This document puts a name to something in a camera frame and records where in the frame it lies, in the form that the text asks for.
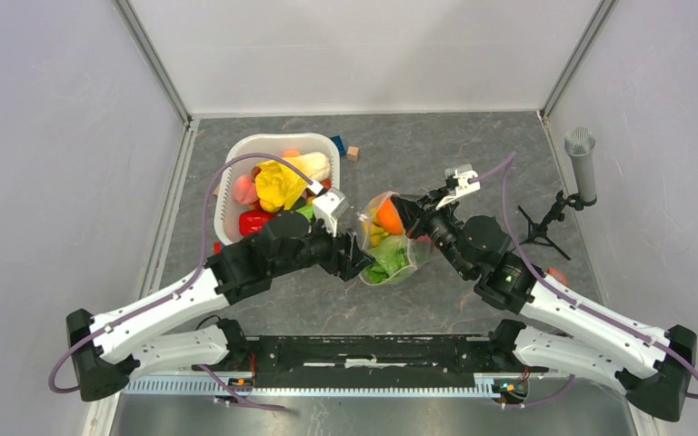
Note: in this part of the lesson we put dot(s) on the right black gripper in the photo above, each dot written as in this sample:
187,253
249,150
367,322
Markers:
410,210

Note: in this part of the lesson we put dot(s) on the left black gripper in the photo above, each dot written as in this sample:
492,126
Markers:
347,264

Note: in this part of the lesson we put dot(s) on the orange bell pepper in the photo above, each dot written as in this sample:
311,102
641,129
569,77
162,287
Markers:
388,218

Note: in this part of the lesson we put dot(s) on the green napa cabbage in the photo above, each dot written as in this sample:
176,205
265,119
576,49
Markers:
391,262

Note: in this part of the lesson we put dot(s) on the clear zip top bag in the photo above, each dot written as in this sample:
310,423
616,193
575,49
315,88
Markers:
420,251

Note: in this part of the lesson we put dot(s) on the yellow crinkled lettuce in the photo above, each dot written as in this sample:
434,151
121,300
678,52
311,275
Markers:
279,187

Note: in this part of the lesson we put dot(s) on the yellow banana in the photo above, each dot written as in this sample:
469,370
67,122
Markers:
374,230

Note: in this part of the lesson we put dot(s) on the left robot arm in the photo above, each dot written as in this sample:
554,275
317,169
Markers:
110,349

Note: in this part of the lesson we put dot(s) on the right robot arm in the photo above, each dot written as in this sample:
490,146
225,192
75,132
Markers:
651,366

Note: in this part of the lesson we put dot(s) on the light green bitter gourd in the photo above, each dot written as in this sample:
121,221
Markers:
307,211

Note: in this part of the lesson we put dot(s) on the small wooden cube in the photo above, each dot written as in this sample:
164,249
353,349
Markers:
352,153

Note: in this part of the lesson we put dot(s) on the blue toy block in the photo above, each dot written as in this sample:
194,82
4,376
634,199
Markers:
339,144

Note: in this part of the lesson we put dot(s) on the red pepper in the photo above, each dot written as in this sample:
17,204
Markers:
252,221

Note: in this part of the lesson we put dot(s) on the black microphone tripod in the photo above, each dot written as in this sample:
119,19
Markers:
537,233

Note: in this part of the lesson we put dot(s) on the lower reddish peach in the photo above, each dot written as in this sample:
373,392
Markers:
244,191

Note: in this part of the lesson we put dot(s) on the white plastic basket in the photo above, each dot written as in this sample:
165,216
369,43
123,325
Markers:
227,210

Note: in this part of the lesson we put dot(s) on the orange round object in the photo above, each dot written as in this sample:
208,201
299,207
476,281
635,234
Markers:
558,275

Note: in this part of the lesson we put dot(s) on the grey microphone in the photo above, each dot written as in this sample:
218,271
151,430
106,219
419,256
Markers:
579,144

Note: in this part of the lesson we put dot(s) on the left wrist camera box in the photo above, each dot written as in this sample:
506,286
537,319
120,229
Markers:
328,207

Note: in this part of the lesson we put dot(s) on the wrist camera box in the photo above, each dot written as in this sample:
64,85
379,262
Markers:
328,207
460,181

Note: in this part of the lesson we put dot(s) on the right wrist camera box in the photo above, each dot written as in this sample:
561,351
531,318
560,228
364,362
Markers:
460,181

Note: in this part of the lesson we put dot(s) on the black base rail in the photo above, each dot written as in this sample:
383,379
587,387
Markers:
368,361

